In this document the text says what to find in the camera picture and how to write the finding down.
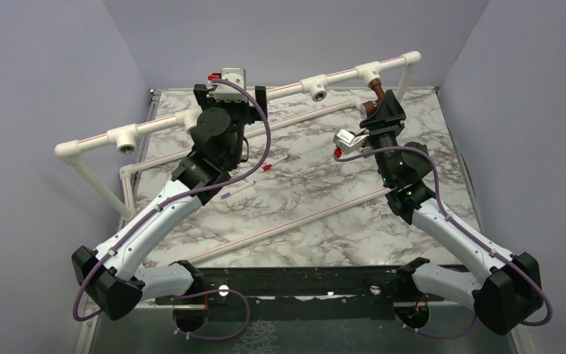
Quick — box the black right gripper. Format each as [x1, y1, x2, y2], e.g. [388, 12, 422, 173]
[354, 89, 405, 186]

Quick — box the brown water faucet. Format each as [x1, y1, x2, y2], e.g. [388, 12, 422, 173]
[360, 79, 386, 114]

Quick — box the white PVC pipe frame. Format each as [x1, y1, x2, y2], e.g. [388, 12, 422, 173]
[54, 51, 422, 265]

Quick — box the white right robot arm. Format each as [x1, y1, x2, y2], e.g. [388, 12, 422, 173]
[360, 90, 552, 335]

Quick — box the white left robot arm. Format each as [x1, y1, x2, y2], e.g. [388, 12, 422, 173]
[71, 79, 271, 322]

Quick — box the red capped white pen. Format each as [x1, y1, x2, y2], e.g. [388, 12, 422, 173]
[262, 155, 289, 172]

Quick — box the purple capped white pen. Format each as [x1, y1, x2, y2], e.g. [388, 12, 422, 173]
[220, 181, 256, 200]

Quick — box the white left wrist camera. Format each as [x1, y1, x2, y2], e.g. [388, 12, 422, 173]
[207, 67, 247, 103]

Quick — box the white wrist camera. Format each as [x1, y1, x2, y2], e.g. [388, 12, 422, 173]
[333, 129, 369, 159]
[207, 67, 247, 103]

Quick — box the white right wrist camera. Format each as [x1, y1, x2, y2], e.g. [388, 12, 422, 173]
[333, 129, 369, 159]

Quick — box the black front mounting rail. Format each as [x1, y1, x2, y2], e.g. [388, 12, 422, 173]
[155, 265, 442, 327]

